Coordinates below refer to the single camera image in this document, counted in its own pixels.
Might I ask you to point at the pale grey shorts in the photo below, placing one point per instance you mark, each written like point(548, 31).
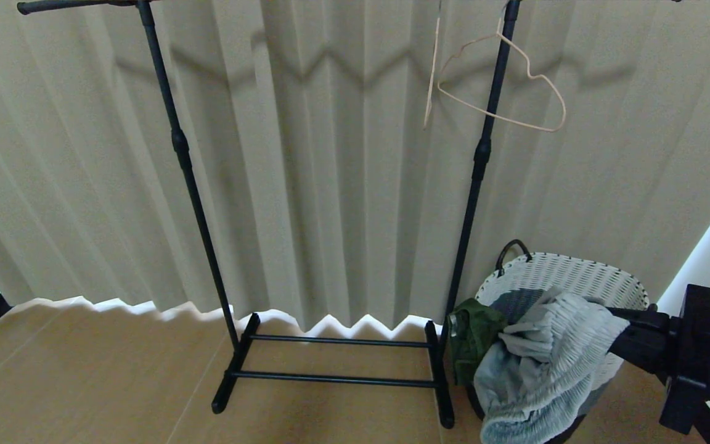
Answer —
point(546, 370)

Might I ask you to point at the beige curtain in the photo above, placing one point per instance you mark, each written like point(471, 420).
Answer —
point(330, 185)

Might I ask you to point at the green garment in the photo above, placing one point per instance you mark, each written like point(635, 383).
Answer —
point(472, 333)

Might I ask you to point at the black clothes rack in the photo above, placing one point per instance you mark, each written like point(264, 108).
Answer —
point(179, 142)

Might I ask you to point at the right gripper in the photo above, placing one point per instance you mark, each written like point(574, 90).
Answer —
point(694, 357)

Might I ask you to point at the pink clothes hanger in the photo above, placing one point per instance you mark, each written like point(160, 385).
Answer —
point(563, 111)
point(432, 68)

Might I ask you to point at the white laundry basket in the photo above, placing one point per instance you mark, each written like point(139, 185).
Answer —
point(577, 271)

